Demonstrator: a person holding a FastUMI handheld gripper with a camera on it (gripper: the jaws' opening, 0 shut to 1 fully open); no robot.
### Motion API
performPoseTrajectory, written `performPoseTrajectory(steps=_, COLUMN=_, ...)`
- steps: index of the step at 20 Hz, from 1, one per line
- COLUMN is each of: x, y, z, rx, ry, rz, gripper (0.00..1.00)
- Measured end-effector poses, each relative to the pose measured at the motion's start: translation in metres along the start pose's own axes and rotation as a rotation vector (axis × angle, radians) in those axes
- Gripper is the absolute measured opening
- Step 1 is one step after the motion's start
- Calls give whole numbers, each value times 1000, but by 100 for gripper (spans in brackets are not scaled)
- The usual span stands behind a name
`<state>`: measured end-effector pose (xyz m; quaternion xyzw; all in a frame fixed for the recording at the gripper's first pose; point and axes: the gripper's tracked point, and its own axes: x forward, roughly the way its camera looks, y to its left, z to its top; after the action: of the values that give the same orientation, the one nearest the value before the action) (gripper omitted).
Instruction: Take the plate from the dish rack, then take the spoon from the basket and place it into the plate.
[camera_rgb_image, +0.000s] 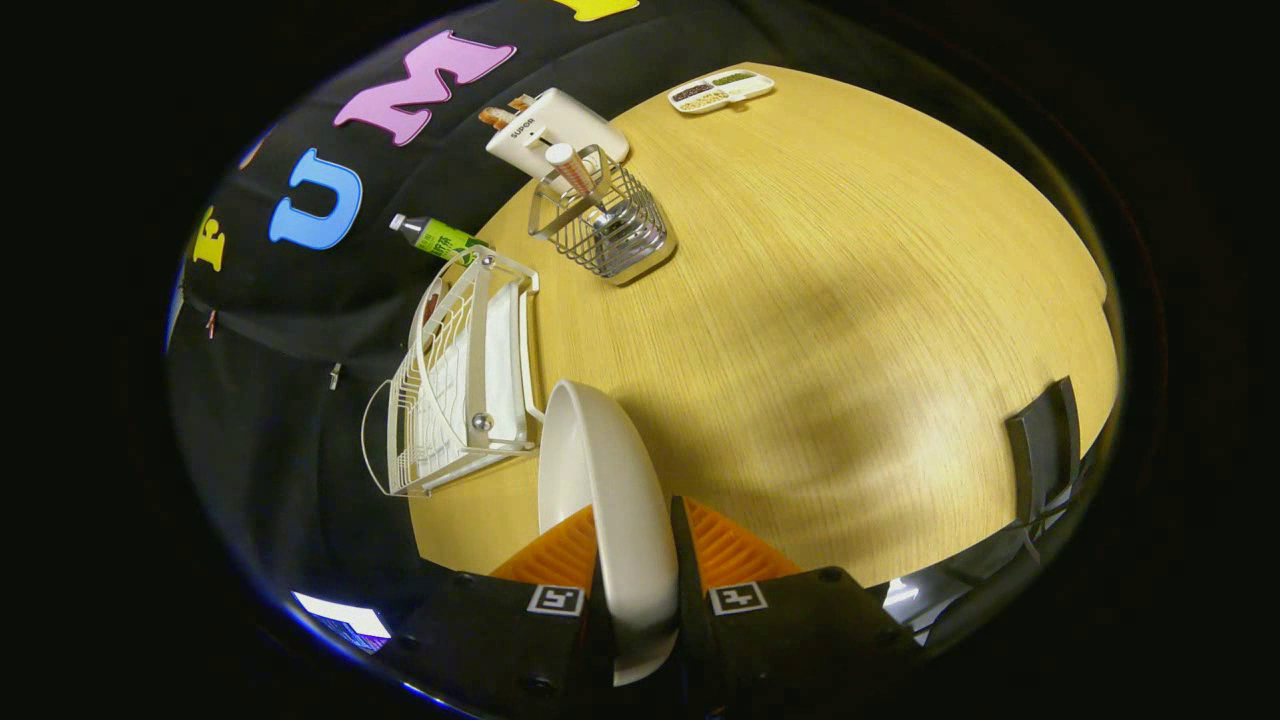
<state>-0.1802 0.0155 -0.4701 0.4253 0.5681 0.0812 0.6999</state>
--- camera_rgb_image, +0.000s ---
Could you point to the green label bottle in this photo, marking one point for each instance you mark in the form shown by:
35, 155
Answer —
445, 238

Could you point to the white toaster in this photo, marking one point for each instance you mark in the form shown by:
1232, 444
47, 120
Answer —
560, 118

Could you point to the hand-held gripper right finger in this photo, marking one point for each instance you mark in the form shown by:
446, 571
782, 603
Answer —
690, 600

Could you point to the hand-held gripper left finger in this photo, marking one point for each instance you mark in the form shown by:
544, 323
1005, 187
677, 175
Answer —
480, 630

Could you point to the black chair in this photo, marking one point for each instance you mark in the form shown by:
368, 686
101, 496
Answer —
1040, 450

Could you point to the toast slice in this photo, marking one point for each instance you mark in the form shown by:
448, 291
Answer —
521, 101
494, 117

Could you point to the white divided tray with beans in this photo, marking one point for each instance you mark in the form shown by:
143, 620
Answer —
720, 90

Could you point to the white round plate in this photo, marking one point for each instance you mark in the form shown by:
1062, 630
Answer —
625, 520

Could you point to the black backdrop cloth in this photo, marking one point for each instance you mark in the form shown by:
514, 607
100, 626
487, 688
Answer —
300, 330

